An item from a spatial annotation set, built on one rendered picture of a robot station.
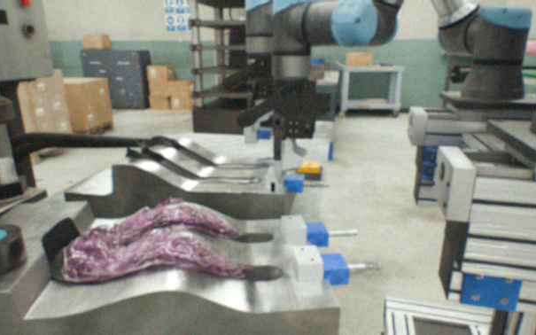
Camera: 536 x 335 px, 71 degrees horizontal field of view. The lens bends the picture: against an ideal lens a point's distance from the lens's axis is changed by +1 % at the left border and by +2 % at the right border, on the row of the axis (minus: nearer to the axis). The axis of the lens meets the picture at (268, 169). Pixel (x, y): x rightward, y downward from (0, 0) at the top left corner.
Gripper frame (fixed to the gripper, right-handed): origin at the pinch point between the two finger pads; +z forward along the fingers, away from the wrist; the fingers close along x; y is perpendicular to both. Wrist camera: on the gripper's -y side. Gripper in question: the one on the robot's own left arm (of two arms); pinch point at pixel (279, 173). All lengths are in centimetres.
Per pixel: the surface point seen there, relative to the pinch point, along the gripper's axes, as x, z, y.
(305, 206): 8.0, 11.0, 5.2
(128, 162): -6.2, -2.4, -31.7
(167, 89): 612, 53, -315
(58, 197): 3, 11, -58
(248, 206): -7.0, 5.2, -5.3
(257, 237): -18.2, 5.9, -1.0
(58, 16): 651, -83, -552
